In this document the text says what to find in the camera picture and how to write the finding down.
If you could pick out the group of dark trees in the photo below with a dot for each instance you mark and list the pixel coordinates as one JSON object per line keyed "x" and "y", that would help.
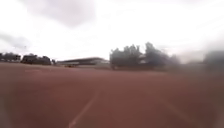
{"x": 133, "y": 56}

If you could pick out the low grandstand building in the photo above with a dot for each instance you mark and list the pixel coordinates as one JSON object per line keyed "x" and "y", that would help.
{"x": 83, "y": 61}

